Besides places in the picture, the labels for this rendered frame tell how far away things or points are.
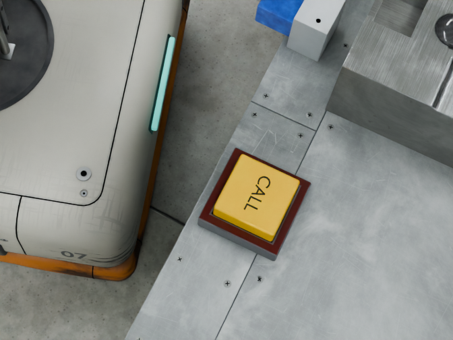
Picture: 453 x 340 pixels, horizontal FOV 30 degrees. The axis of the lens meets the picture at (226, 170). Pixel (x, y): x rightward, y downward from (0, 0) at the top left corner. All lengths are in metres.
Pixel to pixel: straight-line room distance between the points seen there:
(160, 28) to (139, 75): 0.10
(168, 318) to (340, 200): 0.20
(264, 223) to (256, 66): 1.05
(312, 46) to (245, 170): 0.16
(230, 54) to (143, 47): 0.36
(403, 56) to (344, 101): 0.07
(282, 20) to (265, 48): 0.96
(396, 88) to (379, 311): 0.20
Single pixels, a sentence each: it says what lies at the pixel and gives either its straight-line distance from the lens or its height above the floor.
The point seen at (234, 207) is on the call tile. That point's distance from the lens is 0.76.
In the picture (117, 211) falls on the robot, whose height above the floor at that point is 0.27.
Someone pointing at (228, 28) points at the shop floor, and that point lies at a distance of 1.82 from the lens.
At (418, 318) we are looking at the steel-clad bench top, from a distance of 0.80.
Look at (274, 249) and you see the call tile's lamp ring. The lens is 0.77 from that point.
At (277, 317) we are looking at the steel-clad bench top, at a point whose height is 0.80.
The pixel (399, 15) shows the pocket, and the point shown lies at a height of 0.86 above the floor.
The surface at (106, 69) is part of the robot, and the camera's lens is 1.45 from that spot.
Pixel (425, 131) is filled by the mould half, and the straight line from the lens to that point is 0.81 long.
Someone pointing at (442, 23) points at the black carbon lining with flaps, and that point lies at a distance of 0.82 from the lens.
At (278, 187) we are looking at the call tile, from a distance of 0.77.
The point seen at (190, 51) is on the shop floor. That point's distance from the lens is 1.79.
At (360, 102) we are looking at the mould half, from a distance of 0.81.
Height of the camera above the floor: 1.55
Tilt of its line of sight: 68 degrees down
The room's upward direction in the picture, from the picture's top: 10 degrees clockwise
